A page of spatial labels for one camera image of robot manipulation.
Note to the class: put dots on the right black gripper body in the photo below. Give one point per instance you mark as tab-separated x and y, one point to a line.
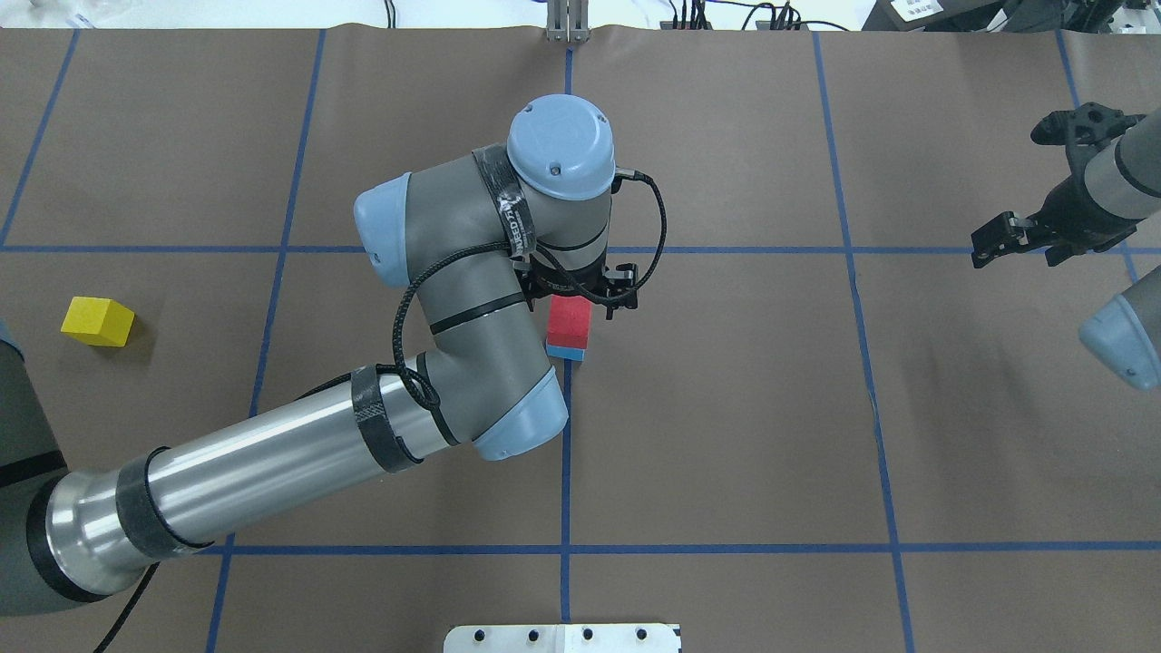
1076	210

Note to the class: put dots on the red wooden block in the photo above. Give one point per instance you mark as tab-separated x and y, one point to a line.
569	323

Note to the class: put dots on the yellow wooden block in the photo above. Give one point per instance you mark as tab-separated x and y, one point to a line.
98	321

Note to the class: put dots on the white metal base plate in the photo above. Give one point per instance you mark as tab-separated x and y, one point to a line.
600	637

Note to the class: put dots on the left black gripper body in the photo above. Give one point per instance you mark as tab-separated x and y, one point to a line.
620	276

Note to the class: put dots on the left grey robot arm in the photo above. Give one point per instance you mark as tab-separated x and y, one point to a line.
471	243

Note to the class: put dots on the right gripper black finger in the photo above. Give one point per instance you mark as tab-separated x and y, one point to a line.
997	237

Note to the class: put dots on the aluminium post at table edge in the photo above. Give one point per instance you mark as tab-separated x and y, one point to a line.
567	21

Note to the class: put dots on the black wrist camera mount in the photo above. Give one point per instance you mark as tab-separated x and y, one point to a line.
1083	132

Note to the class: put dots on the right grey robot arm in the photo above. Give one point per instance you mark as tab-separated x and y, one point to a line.
1113	186

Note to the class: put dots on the blue wooden block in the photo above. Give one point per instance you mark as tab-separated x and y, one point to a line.
569	353

